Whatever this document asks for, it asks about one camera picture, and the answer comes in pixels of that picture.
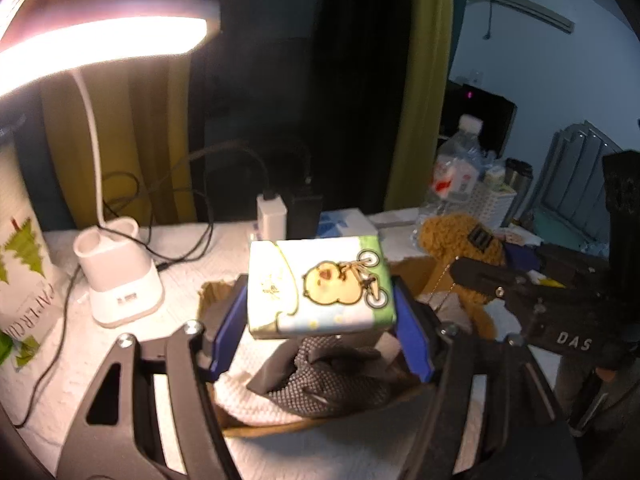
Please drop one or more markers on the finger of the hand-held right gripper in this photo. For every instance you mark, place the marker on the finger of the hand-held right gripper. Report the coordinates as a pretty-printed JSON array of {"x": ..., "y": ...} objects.
[
  {"x": 480, "y": 275},
  {"x": 481, "y": 236}
]

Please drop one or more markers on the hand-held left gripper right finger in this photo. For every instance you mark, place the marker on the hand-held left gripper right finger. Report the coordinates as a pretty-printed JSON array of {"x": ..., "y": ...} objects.
[{"x": 412, "y": 340}]

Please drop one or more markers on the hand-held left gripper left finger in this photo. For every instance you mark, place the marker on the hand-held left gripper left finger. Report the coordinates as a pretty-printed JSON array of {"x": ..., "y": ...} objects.
[{"x": 227, "y": 330}]

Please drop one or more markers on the brown plush toy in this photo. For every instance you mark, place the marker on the brown plush toy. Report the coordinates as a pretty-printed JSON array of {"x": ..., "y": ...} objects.
[{"x": 445, "y": 240}]

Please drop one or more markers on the white towel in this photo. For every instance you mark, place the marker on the white towel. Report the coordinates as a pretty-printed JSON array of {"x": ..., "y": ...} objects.
[{"x": 250, "y": 400}]

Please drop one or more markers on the grey mesh cloth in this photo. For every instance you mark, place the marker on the grey mesh cloth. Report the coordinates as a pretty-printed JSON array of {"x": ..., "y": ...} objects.
[{"x": 325, "y": 380}]

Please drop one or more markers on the cartoon chick tissue packet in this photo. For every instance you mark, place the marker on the cartoon chick tissue packet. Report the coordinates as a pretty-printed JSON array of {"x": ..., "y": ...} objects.
[{"x": 320, "y": 285}]

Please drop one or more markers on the person's right hand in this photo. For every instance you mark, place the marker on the person's right hand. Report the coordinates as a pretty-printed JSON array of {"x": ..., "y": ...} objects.
[{"x": 607, "y": 375}]

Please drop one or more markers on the white woven basket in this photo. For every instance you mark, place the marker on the white woven basket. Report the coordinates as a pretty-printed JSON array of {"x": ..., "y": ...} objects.
[{"x": 492, "y": 205}]

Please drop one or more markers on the steel tumbler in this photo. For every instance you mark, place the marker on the steel tumbler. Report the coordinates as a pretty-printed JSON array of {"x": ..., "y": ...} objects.
[{"x": 517, "y": 175}]

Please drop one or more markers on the clear plastic water bottle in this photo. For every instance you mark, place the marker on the clear plastic water bottle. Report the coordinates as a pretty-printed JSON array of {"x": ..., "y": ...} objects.
[{"x": 452, "y": 170}]

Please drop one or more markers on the white desk lamp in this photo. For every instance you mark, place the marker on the white desk lamp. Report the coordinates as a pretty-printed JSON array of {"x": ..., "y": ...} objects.
[{"x": 125, "y": 305}]

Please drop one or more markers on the white charger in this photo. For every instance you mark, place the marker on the white charger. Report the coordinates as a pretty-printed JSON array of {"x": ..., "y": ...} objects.
[{"x": 272, "y": 217}]

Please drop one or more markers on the black monitor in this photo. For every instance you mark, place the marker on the black monitor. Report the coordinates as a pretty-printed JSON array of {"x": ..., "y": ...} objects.
[{"x": 490, "y": 115}]

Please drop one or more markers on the blue tissue pack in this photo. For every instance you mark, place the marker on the blue tissue pack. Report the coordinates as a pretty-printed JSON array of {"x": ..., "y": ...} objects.
[{"x": 345, "y": 222}]

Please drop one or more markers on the black power adapter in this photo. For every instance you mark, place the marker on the black power adapter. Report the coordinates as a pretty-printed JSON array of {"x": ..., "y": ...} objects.
[{"x": 304, "y": 215}]

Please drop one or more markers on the yellow-green curtain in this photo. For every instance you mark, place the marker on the yellow-green curtain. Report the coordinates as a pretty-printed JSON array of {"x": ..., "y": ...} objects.
[
  {"x": 150, "y": 135},
  {"x": 420, "y": 85}
]

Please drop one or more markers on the white paper cup package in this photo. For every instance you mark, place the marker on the white paper cup package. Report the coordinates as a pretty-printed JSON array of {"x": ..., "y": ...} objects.
[{"x": 25, "y": 260}]

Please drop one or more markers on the white air conditioner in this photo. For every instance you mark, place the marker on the white air conditioner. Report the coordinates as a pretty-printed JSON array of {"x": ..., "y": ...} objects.
[{"x": 530, "y": 10}]

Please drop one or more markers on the grey metal frame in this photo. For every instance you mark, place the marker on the grey metal frame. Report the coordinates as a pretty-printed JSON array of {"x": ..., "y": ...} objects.
[{"x": 575, "y": 170}]

